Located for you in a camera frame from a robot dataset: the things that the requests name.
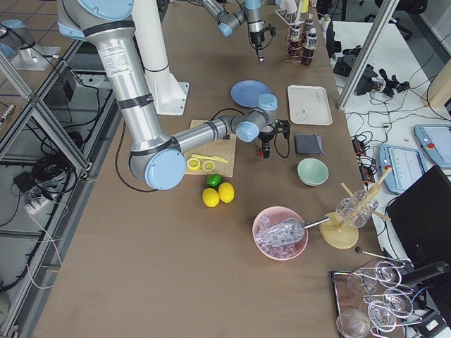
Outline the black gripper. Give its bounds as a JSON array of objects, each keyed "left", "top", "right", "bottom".
[
  {"left": 249, "top": 31, "right": 265, "bottom": 65},
  {"left": 259, "top": 125, "right": 275, "bottom": 158}
]

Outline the blue plate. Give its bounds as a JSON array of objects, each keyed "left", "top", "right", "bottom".
[{"left": 230, "top": 80, "right": 271, "bottom": 108}]

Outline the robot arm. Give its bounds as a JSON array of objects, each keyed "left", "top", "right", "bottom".
[
  {"left": 57, "top": 1, "right": 278, "bottom": 190},
  {"left": 187, "top": 0, "right": 275, "bottom": 65}
]

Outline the tea bottle three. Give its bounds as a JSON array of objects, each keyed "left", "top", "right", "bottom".
[{"left": 287, "top": 23, "right": 302, "bottom": 61}]

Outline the wooden cutting board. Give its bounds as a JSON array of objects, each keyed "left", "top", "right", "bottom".
[{"left": 184, "top": 134, "right": 237, "bottom": 177}]

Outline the grey folded cloth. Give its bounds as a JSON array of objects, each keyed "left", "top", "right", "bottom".
[{"left": 294, "top": 134, "right": 323, "bottom": 156}]

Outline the tea bottle two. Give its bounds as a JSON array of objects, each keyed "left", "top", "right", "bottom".
[{"left": 301, "top": 27, "right": 317, "bottom": 65}]

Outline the mint green bowl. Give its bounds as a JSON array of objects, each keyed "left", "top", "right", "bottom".
[{"left": 297, "top": 158, "right": 329, "bottom": 187}]

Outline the yellow plastic knife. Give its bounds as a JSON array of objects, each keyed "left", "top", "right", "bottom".
[{"left": 191, "top": 154, "right": 228, "bottom": 163}]

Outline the tea bottle one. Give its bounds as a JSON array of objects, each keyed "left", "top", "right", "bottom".
[{"left": 304, "top": 13, "right": 314, "bottom": 35}]

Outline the pink cup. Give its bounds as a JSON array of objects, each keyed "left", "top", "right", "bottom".
[{"left": 283, "top": 0, "right": 297, "bottom": 14}]

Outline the yellow lemon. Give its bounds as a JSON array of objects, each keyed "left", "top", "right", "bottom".
[
  {"left": 218, "top": 182, "right": 235, "bottom": 204},
  {"left": 202, "top": 187, "right": 220, "bottom": 208}
]

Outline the cream rabbit tray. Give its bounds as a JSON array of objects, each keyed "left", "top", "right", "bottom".
[{"left": 288, "top": 84, "right": 333, "bottom": 126}]

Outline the lemon half near knife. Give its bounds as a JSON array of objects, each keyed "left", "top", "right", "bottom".
[{"left": 202, "top": 160, "right": 216, "bottom": 173}]

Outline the green lime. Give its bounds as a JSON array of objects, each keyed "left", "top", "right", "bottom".
[{"left": 206, "top": 173, "right": 223, "bottom": 188}]

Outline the yellow cup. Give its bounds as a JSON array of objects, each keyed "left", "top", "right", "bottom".
[{"left": 299, "top": 0, "right": 310, "bottom": 13}]

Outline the pink bowl with ice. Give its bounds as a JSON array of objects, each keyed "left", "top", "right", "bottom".
[{"left": 252, "top": 206, "right": 309, "bottom": 261}]

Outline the metal ice scoop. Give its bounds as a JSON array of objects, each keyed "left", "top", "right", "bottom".
[{"left": 278, "top": 215, "right": 330, "bottom": 245}]

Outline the wooden cup tree stand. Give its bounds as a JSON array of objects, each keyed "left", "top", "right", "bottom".
[{"left": 319, "top": 165, "right": 392, "bottom": 249}]

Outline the glass mug on stand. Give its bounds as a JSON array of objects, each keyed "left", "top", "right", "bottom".
[{"left": 335, "top": 190, "right": 378, "bottom": 228}]

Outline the blue teach pendant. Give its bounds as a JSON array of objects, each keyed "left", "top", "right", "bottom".
[
  {"left": 379, "top": 144, "right": 428, "bottom": 194},
  {"left": 414, "top": 124, "right": 451, "bottom": 169}
]

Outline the black laptop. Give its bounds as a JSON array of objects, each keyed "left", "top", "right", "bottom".
[{"left": 387, "top": 165, "right": 450, "bottom": 268}]

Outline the wine glass rack tray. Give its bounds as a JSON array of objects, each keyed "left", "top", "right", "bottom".
[{"left": 330, "top": 258, "right": 445, "bottom": 338}]

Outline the copper wire bottle rack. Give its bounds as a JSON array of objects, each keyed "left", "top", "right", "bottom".
[{"left": 285, "top": 20, "right": 318, "bottom": 65}]

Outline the white wire cup rack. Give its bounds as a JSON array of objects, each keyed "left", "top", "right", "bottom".
[{"left": 275, "top": 0, "right": 309, "bottom": 26}]

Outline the white camera mast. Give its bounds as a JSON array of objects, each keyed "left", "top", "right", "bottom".
[{"left": 132, "top": 0, "right": 189, "bottom": 116}]

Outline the aluminium frame post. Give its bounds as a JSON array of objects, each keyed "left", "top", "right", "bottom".
[{"left": 337, "top": 0, "right": 399, "bottom": 111}]

